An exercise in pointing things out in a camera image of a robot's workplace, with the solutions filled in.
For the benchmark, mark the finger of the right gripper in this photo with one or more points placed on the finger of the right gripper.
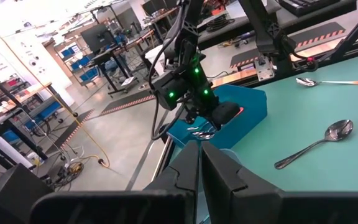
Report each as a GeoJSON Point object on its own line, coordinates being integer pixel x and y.
{"type": "Point", "coordinates": [216, 126]}
{"type": "Point", "coordinates": [191, 115]}

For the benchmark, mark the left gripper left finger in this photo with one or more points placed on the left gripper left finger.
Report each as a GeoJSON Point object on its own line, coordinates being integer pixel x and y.
{"type": "Point", "coordinates": [182, 174]}

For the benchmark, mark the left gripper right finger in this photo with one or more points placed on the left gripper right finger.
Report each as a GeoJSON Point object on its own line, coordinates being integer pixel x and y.
{"type": "Point", "coordinates": [222, 186]}

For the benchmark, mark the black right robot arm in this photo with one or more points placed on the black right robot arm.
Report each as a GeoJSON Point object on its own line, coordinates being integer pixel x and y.
{"type": "Point", "coordinates": [188, 31]}

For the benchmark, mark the grey plastic bin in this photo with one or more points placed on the grey plastic bin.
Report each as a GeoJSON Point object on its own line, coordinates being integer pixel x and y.
{"type": "Point", "coordinates": [230, 155]}

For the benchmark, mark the blue plastic bin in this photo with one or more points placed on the blue plastic bin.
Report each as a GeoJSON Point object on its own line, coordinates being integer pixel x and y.
{"type": "Point", "coordinates": [253, 102]}

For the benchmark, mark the grey side table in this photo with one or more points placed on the grey side table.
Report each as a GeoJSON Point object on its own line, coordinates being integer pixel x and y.
{"type": "Point", "coordinates": [225, 40]}

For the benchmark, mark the black hazard-striped floor mat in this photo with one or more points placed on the black hazard-striped floor mat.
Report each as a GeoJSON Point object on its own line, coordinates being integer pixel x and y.
{"type": "Point", "coordinates": [315, 32]}
{"type": "Point", "coordinates": [126, 102]}
{"type": "Point", "coordinates": [73, 124]}

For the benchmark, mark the grey metal mounting plate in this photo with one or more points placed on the grey metal mounting plate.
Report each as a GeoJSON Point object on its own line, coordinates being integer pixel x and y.
{"type": "Point", "coordinates": [264, 70]}

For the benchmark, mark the black desk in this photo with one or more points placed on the black desk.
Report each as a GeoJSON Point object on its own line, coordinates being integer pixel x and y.
{"type": "Point", "coordinates": [104, 57]}

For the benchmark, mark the teal table mat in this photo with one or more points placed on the teal table mat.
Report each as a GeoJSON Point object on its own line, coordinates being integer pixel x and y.
{"type": "Point", "coordinates": [322, 109]}

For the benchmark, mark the shelf with blue bins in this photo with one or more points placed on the shelf with blue bins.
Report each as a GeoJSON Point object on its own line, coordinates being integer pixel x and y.
{"type": "Point", "coordinates": [89, 74]}

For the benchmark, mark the black keypad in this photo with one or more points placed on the black keypad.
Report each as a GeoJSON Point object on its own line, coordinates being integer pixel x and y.
{"type": "Point", "coordinates": [306, 6]}

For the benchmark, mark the black workbench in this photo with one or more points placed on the black workbench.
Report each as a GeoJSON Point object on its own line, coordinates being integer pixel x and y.
{"type": "Point", "coordinates": [26, 140]}

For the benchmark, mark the white cylinder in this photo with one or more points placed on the white cylinder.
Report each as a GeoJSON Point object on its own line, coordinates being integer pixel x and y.
{"type": "Point", "coordinates": [11, 152]}

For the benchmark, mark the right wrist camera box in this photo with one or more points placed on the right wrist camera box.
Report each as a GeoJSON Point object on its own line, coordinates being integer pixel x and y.
{"type": "Point", "coordinates": [171, 90]}

